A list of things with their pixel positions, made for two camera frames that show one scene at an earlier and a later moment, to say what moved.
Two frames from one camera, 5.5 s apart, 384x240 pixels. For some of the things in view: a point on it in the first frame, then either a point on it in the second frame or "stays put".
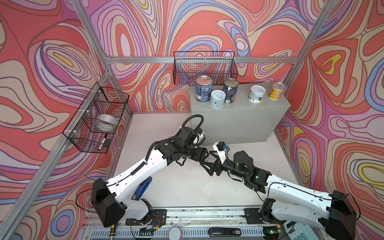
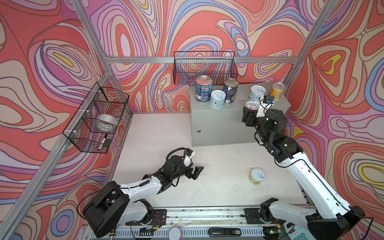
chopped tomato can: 230,86 stays put
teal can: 217,99 stays put
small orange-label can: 276,91 stays put
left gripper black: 200,154 to 195,175
